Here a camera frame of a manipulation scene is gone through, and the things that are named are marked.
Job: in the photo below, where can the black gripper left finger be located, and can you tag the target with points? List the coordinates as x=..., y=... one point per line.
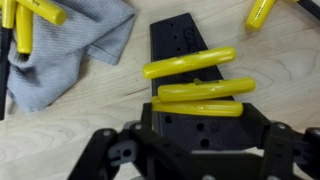
x=155, y=157

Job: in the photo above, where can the grey cloth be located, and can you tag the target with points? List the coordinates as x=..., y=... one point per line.
x=94, y=28

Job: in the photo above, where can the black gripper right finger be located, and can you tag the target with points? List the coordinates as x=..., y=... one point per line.
x=283, y=147

